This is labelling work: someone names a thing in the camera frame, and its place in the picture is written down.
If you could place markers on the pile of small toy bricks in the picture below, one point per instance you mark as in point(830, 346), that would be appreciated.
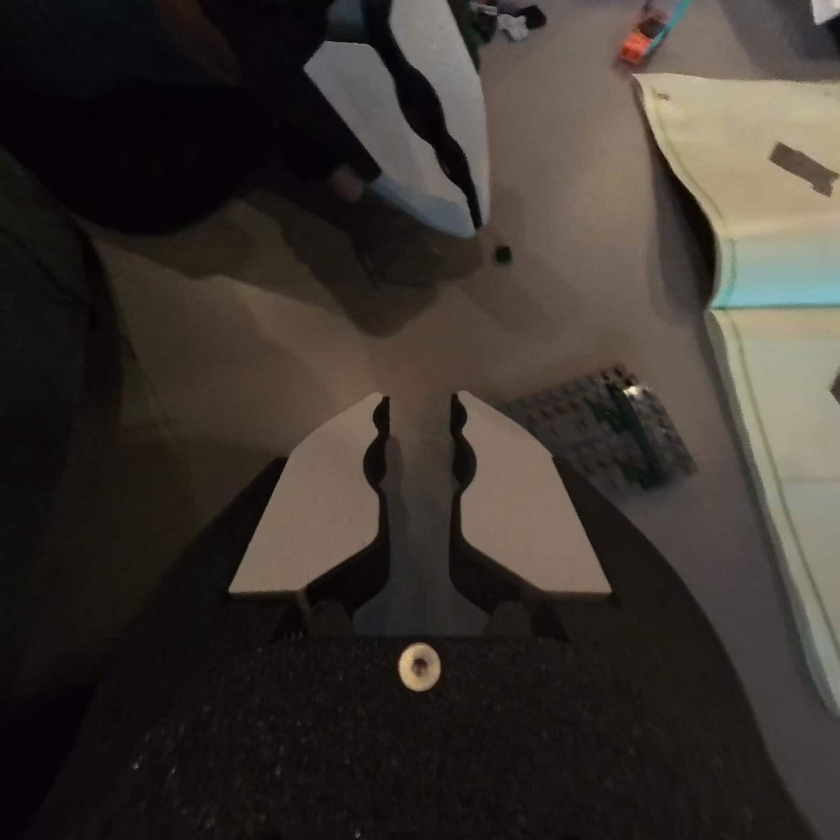
point(518, 19)

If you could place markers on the person's dark green sweatshirt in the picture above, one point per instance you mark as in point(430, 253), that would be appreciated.
point(39, 394)

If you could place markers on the person's left forearm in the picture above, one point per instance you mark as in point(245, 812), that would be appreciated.
point(98, 131)

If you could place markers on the small dark green toy brick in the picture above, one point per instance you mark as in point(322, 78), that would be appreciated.
point(502, 254)

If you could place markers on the printed white paper sheet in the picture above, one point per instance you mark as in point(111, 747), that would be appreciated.
point(827, 10)

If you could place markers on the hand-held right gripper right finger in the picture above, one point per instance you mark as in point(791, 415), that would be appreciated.
point(525, 525)

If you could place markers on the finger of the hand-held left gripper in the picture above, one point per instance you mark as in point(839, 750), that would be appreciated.
point(453, 65)
point(367, 111)

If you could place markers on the grey desk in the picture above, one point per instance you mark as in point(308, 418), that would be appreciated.
point(558, 295)

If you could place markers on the open instruction booklet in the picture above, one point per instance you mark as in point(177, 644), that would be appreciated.
point(774, 262)

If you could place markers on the grey toy brick baseplate build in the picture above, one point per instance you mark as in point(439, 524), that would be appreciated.
point(590, 433)

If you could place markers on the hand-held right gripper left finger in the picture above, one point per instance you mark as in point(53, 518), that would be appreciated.
point(315, 518)

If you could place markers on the person's left hand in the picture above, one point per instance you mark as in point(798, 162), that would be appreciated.
point(348, 184)

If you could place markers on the orange toy brick vehicle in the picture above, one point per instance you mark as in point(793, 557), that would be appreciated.
point(636, 43)

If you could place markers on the light blue toy sword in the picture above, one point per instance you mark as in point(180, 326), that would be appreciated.
point(669, 23)

